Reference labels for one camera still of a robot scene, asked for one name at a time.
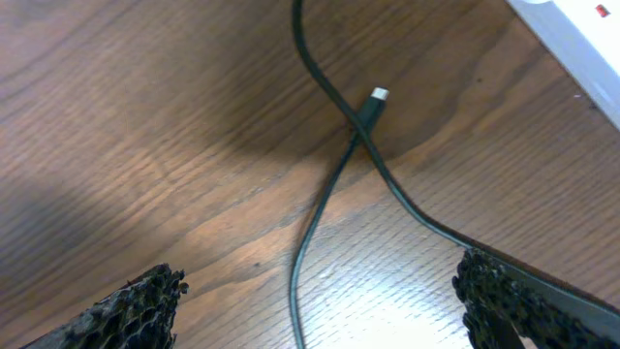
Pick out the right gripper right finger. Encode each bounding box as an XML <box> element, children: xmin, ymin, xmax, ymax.
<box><xmin>452</xmin><ymin>249</ymin><xmax>619</xmax><ymax>349</ymax></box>

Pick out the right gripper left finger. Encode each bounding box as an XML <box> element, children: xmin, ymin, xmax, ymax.
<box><xmin>23</xmin><ymin>264</ymin><xmax>189</xmax><ymax>349</ymax></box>

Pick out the black USB charging cable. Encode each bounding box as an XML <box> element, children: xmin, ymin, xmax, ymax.
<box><xmin>288</xmin><ymin>0</ymin><xmax>490</xmax><ymax>349</ymax></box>

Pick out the white power strip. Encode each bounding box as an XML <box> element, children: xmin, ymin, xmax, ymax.
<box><xmin>507</xmin><ymin>0</ymin><xmax>619</xmax><ymax>126</ymax></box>

